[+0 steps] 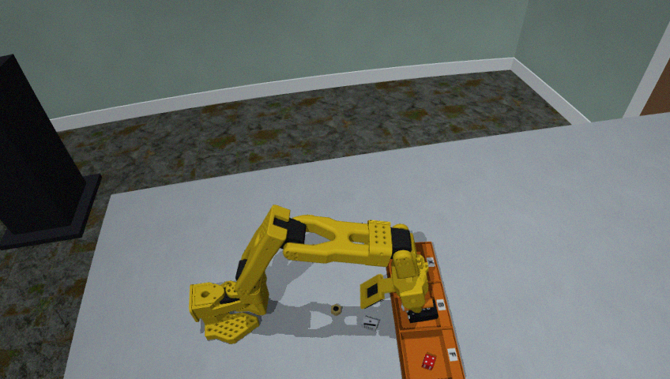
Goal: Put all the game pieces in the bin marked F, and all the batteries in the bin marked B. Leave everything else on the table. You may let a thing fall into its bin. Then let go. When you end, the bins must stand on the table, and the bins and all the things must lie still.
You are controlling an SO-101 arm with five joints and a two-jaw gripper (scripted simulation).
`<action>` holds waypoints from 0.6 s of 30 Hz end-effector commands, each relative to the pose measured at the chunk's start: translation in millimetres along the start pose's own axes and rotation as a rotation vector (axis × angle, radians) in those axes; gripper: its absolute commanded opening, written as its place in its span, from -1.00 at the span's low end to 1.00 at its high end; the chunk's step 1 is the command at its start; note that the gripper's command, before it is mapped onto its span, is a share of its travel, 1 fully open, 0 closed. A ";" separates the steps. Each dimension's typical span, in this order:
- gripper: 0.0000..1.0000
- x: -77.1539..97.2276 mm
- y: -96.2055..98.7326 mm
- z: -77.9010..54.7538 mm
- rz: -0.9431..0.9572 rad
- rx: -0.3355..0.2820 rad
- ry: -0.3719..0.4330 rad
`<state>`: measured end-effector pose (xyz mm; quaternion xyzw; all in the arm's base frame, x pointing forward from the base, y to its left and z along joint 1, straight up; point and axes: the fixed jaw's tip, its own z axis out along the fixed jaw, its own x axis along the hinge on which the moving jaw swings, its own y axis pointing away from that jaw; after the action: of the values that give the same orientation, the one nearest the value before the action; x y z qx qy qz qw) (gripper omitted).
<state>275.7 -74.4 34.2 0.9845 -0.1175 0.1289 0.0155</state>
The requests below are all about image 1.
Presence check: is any dark red die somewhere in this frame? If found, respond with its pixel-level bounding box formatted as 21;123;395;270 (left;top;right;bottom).
422;354;436;370

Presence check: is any orange battery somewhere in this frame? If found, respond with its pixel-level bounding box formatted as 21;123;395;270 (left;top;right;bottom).
401;298;434;311

